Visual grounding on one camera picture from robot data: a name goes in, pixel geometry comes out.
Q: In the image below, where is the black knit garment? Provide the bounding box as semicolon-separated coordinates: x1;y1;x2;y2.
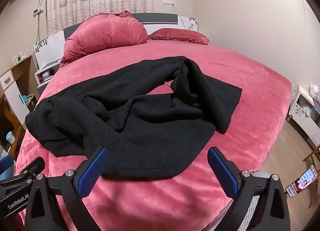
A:
25;56;243;181

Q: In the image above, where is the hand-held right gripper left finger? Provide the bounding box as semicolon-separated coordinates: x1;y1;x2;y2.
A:
25;147;108;231

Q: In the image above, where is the grey white headboard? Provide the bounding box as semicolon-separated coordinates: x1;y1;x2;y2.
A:
34;13;198;69

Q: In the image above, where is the white floral bedside table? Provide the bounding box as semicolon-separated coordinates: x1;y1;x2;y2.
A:
289;85;320;147

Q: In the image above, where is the wooden chair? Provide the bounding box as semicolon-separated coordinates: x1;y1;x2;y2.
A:
303;146;320;209

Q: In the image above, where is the wooden white cabinet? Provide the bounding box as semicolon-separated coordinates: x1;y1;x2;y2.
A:
0;55;38;127

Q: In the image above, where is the white teapot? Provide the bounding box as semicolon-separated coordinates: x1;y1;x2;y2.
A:
306;82;320;100

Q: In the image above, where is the flat pink pillow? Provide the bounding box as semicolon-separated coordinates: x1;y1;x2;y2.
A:
147;28;210;45

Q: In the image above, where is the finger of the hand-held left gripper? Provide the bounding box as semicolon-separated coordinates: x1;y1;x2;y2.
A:
15;157;46;184

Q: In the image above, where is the pink bed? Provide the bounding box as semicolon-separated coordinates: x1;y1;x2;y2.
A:
15;39;293;231

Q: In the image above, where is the smartphone with lit screen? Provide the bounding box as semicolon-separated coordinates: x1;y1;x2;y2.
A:
285;165;318;198

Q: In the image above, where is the blue box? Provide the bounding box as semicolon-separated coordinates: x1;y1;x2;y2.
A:
0;156;13;179

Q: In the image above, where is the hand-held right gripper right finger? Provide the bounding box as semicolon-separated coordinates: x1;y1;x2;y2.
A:
207;147;291;231

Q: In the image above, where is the large puffy pink pillow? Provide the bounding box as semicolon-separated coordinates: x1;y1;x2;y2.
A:
59;10;148;68

